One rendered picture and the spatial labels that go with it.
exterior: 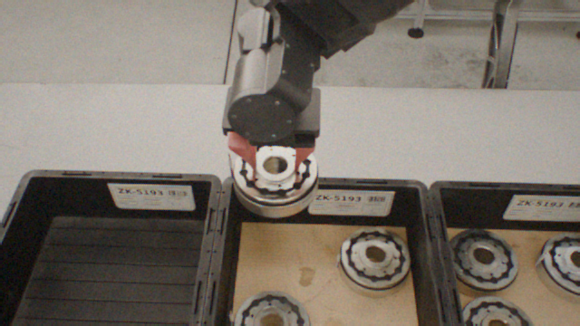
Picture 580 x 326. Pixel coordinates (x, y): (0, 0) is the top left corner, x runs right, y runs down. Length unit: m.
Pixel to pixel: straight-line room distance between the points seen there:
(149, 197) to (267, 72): 0.44
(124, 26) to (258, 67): 2.40
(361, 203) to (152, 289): 0.33
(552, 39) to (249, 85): 2.57
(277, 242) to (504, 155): 0.58
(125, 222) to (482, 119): 0.80
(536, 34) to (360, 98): 1.78
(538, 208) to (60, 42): 2.38
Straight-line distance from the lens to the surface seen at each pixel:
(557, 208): 0.89
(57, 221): 0.93
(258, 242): 0.83
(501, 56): 1.50
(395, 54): 2.58
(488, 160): 1.18
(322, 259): 0.81
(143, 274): 0.83
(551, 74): 2.70
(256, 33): 0.48
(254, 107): 0.43
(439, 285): 0.70
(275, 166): 0.66
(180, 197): 0.82
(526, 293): 0.86
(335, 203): 0.80
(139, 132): 1.20
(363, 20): 0.44
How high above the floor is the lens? 1.53
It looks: 50 degrees down
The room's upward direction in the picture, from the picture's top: straight up
